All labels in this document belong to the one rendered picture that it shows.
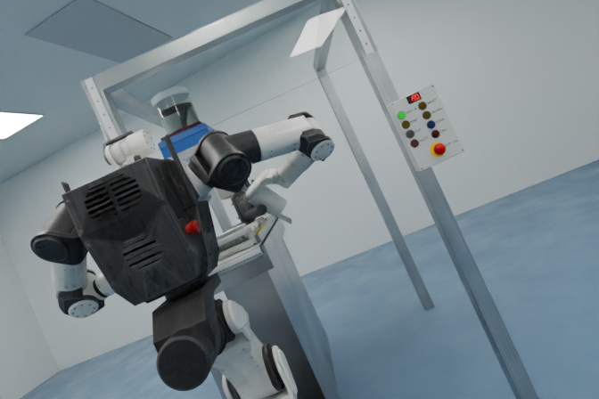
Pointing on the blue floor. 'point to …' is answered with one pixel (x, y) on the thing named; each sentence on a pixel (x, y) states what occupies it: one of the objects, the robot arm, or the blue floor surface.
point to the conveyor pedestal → (289, 325)
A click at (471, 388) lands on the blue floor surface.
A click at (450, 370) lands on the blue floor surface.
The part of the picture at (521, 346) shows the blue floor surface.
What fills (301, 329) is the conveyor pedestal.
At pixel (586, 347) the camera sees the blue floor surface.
